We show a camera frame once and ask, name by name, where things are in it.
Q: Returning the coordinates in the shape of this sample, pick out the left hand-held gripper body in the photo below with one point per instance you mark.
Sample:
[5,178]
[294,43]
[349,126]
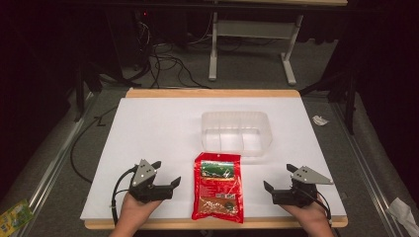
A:
[143,174]

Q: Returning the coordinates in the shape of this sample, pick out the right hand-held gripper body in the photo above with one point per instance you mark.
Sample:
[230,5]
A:
[296,196]

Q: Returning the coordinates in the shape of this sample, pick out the person's right hand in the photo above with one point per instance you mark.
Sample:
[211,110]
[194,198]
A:
[313,215]

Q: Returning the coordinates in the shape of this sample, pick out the person's left hand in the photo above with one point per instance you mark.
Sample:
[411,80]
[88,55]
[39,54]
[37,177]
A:
[133,212]

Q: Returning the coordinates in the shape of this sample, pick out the white table mat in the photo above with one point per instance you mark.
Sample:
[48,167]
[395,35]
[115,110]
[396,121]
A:
[158,131]

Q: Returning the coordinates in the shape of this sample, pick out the red snack packet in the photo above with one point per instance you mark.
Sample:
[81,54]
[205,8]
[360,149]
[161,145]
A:
[217,194]

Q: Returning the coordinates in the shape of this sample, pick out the crumpled white paper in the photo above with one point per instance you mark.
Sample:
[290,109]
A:
[319,120]

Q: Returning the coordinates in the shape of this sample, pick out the clear plastic container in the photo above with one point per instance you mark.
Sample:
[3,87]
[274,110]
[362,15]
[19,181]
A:
[237,131]

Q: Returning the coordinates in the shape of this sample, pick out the black metal stand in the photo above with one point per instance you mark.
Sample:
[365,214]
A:
[349,95]
[82,85]

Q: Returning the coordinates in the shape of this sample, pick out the white crumpled cloth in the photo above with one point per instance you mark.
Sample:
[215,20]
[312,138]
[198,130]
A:
[403,212]

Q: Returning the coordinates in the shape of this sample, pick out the green yellow packet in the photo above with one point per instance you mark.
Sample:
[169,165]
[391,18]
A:
[13,219]

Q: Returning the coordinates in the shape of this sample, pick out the metal floor rail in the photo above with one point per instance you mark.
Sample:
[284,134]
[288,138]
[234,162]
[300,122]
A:
[49,177]
[365,164]

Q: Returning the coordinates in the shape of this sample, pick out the white metal desk frame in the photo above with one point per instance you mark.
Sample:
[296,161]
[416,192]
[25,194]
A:
[250,29]

